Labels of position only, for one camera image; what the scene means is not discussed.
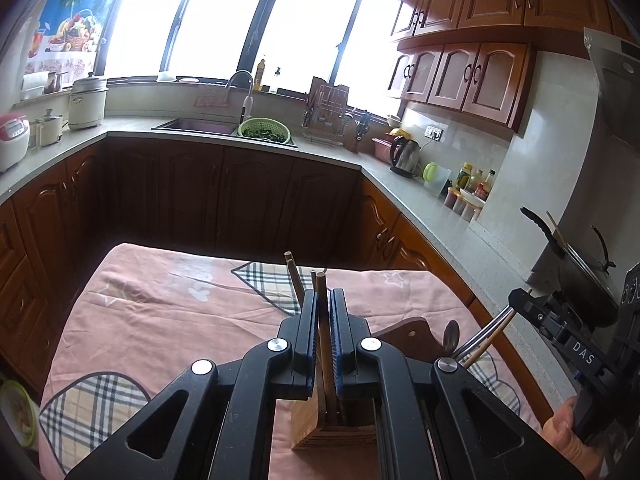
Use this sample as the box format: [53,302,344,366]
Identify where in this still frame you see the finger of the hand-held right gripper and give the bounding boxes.
[508,287,567,344]

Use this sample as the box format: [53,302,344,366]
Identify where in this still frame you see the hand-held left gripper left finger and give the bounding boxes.
[64,288,320,480]

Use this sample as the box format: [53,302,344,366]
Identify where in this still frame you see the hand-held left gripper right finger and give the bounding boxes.
[327,288,585,480]

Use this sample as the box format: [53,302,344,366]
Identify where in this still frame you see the dark brown chopstick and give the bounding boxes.
[316,268,346,426]

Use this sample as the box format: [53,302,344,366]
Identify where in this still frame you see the light wooden chopstick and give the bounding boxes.
[461,305,517,367]

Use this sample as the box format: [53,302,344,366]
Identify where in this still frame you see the metal spoon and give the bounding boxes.
[442,319,461,359]

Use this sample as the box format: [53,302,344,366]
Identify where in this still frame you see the wooden utensil holder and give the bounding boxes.
[289,316,457,454]

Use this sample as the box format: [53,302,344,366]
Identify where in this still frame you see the person's right hand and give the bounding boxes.
[542,398,606,479]

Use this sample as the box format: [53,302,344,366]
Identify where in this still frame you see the black wok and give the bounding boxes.
[520,205,622,329]

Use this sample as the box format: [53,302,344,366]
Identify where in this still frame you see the long brown wooden chopstick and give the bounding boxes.
[284,251,307,312]

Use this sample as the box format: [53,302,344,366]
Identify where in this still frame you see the glass wok lid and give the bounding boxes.
[560,226,618,306]

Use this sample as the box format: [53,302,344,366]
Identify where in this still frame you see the white condiment jar set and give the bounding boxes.
[443,187,487,224]

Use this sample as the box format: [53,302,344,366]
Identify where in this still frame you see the red-cap sauce bottle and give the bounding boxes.
[474,168,497,201]

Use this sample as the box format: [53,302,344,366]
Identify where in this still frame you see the pink plaid-heart tablecloth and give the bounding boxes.
[37,242,544,480]

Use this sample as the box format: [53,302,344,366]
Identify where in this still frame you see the green lidded cup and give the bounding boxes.
[422,161,454,199]

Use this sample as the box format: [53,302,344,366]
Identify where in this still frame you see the wooden lower cabinets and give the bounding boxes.
[0,136,555,426]

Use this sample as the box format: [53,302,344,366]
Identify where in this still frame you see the wooden cabinets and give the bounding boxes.
[387,0,615,142]
[0,136,555,426]

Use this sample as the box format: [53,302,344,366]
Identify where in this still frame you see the steel electric kettle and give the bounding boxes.
[388,134,422,179]

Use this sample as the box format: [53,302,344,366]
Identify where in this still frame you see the pink plastic container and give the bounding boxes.
[371,135,396,164]

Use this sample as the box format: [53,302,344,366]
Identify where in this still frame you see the knife block with scissors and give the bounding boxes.
[347,109,374,154]

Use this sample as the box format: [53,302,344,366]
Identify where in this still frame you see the green colander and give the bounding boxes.
[238,117,292,144]

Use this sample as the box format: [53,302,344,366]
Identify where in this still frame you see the steel range hood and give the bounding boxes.
[582,27,640,152]

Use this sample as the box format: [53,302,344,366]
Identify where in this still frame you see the kitchen faucet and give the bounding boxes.
[226,70,256,124]

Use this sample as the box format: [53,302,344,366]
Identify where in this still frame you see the kitchen sink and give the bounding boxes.
[151,117,301,149]

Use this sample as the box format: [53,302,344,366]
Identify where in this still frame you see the wooden upper cabinets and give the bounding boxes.
[387,0,615,142]

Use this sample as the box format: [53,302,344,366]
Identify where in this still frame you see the green-rimmed bowl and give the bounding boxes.
[0,378,40,449]

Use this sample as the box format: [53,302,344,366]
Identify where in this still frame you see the tall white cooking pot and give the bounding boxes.
[67,72,110,131]

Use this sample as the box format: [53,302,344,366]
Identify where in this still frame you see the kitchen window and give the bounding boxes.
[94,0,407,97]

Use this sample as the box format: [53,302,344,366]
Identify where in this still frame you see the small white electric pot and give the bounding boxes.
[34,108,66,148]

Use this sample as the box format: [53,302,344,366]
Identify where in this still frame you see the white and red rice cooker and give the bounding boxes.
[0,113,31,174]

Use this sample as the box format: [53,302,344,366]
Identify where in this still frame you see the wire dish rack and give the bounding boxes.
[301,76,354,147]

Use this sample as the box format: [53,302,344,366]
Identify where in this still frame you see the fruit print wall poster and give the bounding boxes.
[22,0,132,80]

